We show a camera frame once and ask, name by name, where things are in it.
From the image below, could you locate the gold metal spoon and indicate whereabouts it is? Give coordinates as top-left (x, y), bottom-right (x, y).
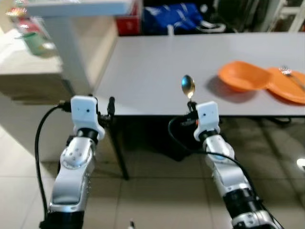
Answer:
top-left (181, 75), bottom-right (196, 111)

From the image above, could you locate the black table leg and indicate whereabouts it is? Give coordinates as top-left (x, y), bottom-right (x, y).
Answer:
top-left (107, 116), bottom-right (131, 181)

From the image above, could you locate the white counter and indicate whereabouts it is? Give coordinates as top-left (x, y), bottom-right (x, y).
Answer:
top-left (26, 0), bottom-right (135, 97)

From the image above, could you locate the orange plastic bowl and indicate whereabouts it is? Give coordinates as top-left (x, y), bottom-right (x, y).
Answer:
top-left (218, 61), bottom-right (274, 93)

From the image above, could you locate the red box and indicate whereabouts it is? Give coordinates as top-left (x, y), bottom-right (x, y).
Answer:
top-left (116, 13), bottom-right (142, 37)

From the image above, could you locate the green cup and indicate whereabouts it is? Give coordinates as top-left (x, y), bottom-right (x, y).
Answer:
top-left (21, 31), bottom-right (49, 56)

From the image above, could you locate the orange plastic plate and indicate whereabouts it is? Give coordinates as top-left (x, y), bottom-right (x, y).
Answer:
top-left (265, 67), bottom-right (305, 106)

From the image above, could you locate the black and white sneaker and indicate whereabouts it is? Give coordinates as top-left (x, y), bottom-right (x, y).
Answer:
top-left (197, 19), bottom-right (227, 33)

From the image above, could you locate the blue fabric bag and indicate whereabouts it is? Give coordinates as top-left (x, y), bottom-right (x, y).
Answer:
top-left (142, 3), bottom-right (203, 35)

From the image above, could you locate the white framed glass cabinet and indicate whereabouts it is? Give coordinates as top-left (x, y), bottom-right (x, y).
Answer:
top-left (257, 0), bottom-right (305, 33)

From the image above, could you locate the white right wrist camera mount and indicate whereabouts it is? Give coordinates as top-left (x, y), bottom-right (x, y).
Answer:
top-left (194, 102), bottom-right (221, 142)

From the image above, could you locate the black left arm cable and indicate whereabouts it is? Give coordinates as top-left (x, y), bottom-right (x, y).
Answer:
top-left (34, 102), bottom-right (73, 216)

